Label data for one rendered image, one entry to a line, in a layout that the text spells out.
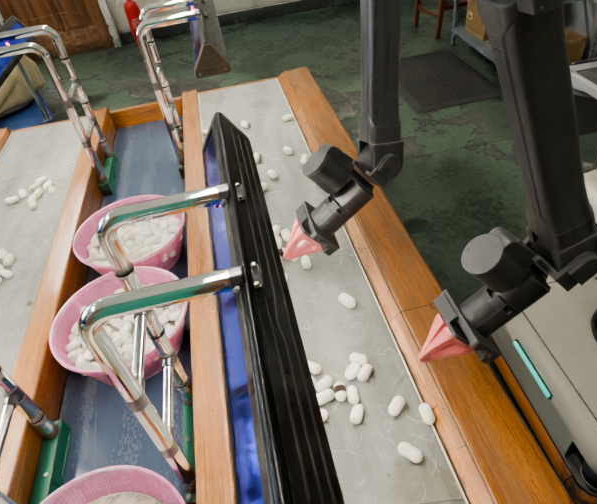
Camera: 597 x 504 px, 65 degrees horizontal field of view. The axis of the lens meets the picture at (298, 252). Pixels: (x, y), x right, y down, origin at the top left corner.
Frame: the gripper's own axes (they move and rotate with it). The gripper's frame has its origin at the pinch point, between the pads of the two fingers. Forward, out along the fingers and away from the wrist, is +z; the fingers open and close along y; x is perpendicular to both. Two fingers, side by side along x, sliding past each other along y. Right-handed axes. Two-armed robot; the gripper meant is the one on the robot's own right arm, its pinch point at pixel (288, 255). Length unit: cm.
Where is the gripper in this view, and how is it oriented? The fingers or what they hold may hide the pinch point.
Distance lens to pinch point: 90.2
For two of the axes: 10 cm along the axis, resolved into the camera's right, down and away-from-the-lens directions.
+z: -6.8, 6.4, 3.7
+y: 1.9, 6.3, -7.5
